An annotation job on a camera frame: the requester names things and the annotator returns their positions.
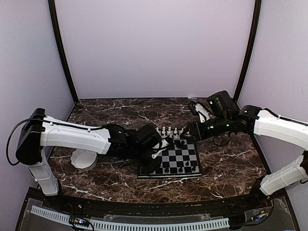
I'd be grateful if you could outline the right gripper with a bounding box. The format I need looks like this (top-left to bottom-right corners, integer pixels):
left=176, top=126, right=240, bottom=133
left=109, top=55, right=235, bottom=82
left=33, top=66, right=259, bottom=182
left=181, top=114, right=231, bottom=142

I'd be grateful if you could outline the black piece pile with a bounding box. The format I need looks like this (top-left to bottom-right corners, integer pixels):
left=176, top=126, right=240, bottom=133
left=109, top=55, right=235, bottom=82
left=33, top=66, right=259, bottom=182
left=174, top=140, right=185, bottom=149

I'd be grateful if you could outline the black white chessboard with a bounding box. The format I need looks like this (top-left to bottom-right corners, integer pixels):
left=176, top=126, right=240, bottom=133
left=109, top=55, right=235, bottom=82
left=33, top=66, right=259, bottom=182
left=137, top=128, right=202, bottom=179

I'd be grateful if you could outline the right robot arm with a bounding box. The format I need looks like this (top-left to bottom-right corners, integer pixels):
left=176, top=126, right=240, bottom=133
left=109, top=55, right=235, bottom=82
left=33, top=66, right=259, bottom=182
left=181, top=105, right=308, bottom=209

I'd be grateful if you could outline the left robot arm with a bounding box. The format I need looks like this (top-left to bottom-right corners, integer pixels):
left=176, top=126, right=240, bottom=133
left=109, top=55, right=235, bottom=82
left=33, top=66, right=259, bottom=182
left=15, top=108, right=169, bottom=210

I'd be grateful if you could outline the white king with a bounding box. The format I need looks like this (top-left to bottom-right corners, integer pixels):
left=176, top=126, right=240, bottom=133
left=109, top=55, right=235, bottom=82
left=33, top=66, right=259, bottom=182
left=162, top=126, right=167, bottom=135

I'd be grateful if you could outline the white queen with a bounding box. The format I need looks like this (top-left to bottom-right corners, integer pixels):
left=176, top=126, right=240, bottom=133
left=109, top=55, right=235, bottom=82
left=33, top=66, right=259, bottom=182
left=167, top=127, right=173, bottom=135

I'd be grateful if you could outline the white scalloped bowl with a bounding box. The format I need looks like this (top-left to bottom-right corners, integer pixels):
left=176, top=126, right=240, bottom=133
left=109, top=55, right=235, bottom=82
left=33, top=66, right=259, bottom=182
left=70, top=149, right=97, bottom=171

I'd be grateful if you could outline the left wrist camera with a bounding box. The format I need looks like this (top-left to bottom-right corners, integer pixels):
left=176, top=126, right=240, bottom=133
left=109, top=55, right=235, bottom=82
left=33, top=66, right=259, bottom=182
left=136, top=124, right=162, bottom=150

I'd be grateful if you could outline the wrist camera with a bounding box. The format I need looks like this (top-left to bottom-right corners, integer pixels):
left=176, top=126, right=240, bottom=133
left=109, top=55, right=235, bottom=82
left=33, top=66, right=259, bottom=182
left=136, top=124, right=162, bottom=150
left=206, top=90, right=239, bottom=119

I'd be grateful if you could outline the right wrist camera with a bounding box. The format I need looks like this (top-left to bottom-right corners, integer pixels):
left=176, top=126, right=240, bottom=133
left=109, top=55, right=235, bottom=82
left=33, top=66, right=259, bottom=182
left=206, top=90, right=239, bottom=119

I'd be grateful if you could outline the black front rail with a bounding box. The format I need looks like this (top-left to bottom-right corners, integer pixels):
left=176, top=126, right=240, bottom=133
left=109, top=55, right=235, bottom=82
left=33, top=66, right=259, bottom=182
left=26, top=187, right=274, bottom=217

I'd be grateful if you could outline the white perforated cable tray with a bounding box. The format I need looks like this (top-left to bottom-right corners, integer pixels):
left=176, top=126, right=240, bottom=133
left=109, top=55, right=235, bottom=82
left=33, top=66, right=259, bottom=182
left=30, top=205, right=230, bottom=231

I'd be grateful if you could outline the right black frame post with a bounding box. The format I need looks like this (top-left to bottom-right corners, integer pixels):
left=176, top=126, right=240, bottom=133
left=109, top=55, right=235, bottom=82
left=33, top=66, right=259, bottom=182
left=233, top=0, right=262, bottom=103

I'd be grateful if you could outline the black frame post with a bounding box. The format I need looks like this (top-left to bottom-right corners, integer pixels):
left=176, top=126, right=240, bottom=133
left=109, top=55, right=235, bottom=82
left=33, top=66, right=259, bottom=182
left=233, top=0, right=262, bottom=103
left=48, top=0, right=79, bottom=103

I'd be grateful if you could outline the left black frame post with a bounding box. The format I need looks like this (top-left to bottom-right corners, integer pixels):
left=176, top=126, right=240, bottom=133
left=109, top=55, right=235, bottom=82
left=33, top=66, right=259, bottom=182
left=48, top=0, right=79, bottom=103

